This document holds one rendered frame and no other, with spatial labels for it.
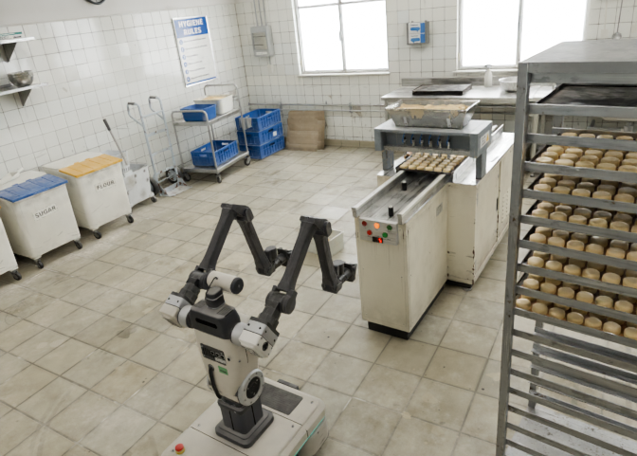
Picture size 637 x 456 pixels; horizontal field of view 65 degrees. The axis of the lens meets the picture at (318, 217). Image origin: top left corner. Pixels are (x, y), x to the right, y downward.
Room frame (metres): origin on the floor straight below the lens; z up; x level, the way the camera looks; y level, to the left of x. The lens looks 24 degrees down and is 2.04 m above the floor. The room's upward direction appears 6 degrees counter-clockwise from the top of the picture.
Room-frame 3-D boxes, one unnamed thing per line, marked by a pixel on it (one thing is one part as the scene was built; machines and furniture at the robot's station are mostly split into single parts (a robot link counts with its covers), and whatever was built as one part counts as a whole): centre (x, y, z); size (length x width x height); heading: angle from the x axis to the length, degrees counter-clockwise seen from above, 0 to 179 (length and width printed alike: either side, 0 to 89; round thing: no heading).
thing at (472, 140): (3.34, -0.84, 1.01); 0.72 x 0.33 x 0.34; 55
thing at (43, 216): (4.52, 2.72, 0.38); 0.64 x 0.54 x 0.77; 57
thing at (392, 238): (2.63, -0.34, 0.77); 0.24 x 0.04 x 0.14; 55
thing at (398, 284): (2.92, -0.55, 0.45); 0.70 x 0.34 x 0.90; 145
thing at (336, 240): (3.96, -0.02, 0.08); 0.30 x 0.22 x 0.16; 49
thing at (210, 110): (6.38, 1.36, 0.88); 0.40 x 0.30 x 0.16; 61
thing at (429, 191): (3.35, -1.02, 0.87); 2.01 x 0.03 x 0.07; 145
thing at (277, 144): (7.33, 0.72, 0.10); 0.60 x 0.40 x 0.20; 145
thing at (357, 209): (3.51, -0.78, 0.87); 2.01 x 0.03 x 0.07; 145
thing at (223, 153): (6.57, 1.29, 0.29); 0.56 x 0.38 x 0.20; 156
